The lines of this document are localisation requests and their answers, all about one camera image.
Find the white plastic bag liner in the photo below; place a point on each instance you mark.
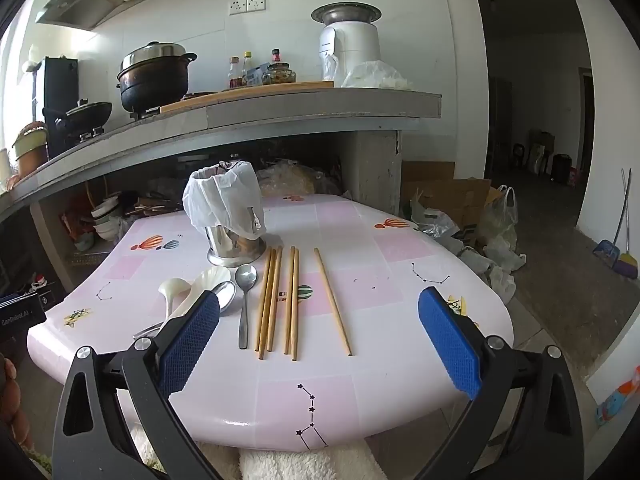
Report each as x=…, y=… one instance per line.
x=220, y=195

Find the black bin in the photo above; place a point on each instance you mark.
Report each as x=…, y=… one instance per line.
x=562, y=170

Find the metal basin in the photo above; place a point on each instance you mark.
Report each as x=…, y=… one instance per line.
x=345, y=12

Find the yellowish bag of food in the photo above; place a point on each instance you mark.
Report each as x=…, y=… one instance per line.
x=295, y=180

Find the crumpled white plastic bag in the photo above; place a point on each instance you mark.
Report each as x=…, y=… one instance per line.
x=505, y=257

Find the gas stove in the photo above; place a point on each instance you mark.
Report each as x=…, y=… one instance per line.
x=145, y=112

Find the stack of bowls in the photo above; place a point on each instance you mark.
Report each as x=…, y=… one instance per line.
x=107, y=227

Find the white kitchen appliance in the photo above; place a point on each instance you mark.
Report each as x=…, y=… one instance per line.
x=350, y=45

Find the white wall socket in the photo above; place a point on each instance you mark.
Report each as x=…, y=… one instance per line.
x=247, y=5

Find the large black cooking pot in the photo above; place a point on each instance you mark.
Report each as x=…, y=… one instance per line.
x=155, y=82

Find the cardboard box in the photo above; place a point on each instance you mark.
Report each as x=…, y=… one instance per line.
x=450, y=195

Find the crumpled clear plastic bag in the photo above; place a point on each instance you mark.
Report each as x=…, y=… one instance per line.
x=375, y=77

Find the stacked green and orange basins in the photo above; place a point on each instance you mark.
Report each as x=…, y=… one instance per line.
x=30, y=152

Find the wooden cutting board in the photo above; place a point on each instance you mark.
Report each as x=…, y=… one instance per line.
x=250, y=91

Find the white plastic shopping bag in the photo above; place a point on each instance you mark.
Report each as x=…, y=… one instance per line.
x=500, y=220

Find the person's left hand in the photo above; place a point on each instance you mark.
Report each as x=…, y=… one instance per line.
x=12, y=400

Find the white shell-shaped spoon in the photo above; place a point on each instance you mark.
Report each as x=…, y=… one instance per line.
x=212, y=282

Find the white round soup ladle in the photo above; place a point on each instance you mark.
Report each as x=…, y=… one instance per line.
x=170, y=290

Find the blue dustpan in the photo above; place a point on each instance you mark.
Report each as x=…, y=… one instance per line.
x=606, y=252

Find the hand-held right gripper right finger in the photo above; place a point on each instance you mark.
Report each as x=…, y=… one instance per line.
x=450, y=340

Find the blue seasoning packet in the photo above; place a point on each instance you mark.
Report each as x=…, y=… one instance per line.
x=257, y=75

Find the black wok with lid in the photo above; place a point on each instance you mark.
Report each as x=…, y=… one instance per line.
x=85, y=115

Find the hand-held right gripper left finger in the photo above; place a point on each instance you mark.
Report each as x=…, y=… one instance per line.
x=190, y=340

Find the wooden chopstick pair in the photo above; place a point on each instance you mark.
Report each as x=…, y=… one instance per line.
x=289, y=300

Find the metal spoon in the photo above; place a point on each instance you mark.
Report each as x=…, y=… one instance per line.
x=227, y=295
x=246, y=277

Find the person's white fleece clothing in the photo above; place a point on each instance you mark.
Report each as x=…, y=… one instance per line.
x=310, y=462

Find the yellow-cap sauce bottle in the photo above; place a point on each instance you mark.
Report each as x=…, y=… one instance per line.
x=247, y=67

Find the steel utensil holder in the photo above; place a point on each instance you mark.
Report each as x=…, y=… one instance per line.
x=235, y=252

